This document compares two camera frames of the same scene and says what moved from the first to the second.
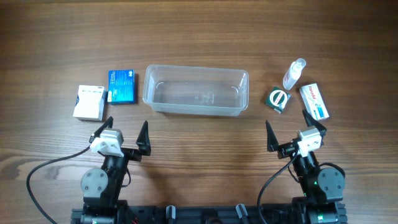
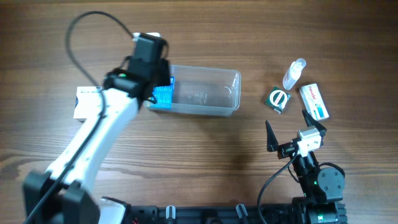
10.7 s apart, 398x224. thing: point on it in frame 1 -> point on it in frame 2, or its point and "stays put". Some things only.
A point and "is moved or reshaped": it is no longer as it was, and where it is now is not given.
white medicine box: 90,103 stays put
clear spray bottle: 293,73 stays put
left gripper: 143,145 -> 165,66
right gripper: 285,149 stays put
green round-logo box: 277,99 stays put
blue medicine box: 121,86 is moved or reshaped
